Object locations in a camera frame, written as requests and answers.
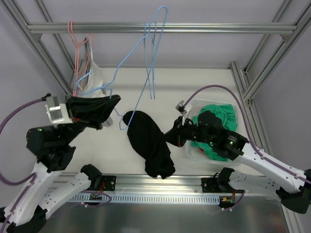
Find aluminium frame posts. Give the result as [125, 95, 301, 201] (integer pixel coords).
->
[229, 1, 311, 152]
[0, 0, 72, 95]

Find aluminium front frame rail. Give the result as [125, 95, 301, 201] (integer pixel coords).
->
[104, 174, 213, 194]

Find white slotted cable duct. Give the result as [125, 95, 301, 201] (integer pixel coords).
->
[69, 193, 221, 205]

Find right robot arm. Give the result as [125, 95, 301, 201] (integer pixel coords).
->
[165, 111, 311, 214]

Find aluminium top hanging rail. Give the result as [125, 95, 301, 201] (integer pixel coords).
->
[27, 22, 297, 35]

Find black tank top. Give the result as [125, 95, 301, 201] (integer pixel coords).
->
[122, 111, 175, 179]

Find aluminium right frame posts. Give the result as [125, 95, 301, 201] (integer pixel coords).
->
[229, 1, 311, 152]

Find pink wire hanger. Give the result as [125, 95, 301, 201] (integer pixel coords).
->
[67, 21, 93, 82]

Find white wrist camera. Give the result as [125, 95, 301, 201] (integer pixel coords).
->
[45, 97, 73, 125]
[175, 100, 192, 121]

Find green tank top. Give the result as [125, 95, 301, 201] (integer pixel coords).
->
[188, 103, 238, 163]

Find light blue wire hanger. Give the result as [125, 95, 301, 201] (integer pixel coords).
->
[150, 21, 157, 100]

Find white tank top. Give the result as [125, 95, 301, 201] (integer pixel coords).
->
[77, 39, 106, 98]

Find aluminium left frame posts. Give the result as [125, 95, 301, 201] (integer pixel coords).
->
[0, 0, 72, 95]

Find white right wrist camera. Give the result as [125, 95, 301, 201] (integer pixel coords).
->
[175, 100, 192, 121]

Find white plastic perforated basket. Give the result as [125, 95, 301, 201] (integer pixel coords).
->
[185, 99, 243, 167]

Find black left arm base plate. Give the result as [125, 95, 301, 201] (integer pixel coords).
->
[95, 175, 117, 192]

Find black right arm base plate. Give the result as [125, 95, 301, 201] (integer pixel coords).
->
[201, 177, 221, 193]

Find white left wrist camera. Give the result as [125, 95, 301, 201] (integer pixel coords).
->
[45, 97, 73, 125]

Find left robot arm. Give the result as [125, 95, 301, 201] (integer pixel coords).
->
[0, 94, 121, 233]

